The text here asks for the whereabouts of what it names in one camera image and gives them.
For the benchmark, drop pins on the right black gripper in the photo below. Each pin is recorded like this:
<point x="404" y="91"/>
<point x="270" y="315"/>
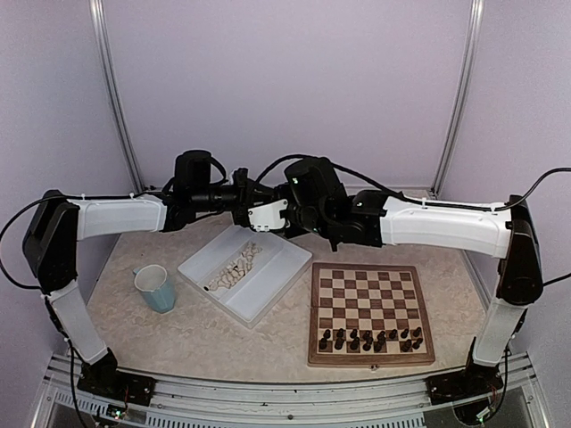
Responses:
<point x="283" y="189"/>

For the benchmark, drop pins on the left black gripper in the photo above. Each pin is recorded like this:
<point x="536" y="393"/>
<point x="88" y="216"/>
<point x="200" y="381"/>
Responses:
<point x="246" y="197"/>

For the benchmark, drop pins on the wooden chess board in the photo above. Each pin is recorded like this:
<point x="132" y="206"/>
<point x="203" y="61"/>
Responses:
<point x="367" y="297"/>

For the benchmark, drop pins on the dark chess piece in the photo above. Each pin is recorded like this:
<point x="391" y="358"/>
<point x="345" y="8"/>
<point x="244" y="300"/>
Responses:
<point x="378" y="346"/>

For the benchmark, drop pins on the dark piece corner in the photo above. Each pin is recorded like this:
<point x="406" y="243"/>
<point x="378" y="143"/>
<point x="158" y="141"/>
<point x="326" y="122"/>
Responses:
<point x="416" y="344"/>

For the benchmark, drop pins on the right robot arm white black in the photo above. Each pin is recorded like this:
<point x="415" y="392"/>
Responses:
<point x="504" y="231"/>

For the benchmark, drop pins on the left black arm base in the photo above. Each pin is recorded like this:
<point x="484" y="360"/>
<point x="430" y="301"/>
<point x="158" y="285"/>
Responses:
<point x="104" y="379"/>

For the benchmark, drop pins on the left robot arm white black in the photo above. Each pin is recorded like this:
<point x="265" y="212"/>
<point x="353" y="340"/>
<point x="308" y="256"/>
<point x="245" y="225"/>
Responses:
<point x="60" y="222"/>

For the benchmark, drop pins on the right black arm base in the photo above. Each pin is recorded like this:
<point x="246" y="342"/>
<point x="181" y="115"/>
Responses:
<point x="470" y="381"/>

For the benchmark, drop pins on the pile of white chess pieces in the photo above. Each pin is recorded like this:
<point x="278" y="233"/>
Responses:
<point x="236" y="269"/>

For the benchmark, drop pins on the white divided plastic tray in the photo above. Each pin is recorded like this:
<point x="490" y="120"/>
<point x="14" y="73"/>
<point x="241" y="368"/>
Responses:
<point x="275" y="270"/>

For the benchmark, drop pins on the light blue cup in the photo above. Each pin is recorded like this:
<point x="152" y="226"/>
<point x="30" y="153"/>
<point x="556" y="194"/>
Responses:
<point x="155" y="287"/>

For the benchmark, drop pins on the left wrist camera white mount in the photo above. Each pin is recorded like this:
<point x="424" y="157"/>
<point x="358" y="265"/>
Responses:
<point x="241" y="177"/>

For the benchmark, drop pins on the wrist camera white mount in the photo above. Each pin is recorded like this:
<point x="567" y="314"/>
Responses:
<point x="268" y="217"/>
<point x="241" y="177"/>

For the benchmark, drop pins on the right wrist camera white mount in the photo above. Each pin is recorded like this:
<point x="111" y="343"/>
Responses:
<point x="268" y="217"/>

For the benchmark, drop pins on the left aluminium frame post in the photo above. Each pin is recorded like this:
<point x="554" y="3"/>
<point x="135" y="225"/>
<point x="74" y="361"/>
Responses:
<point x="97" y="12"/>

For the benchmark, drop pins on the aluminium frame post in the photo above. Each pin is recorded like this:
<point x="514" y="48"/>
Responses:
<point x="97" y="12"/>
<point x="461" y="96"/>

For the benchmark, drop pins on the right aluminium frame post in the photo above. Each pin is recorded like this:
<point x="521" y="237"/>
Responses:
<point x="461" y="96"/>

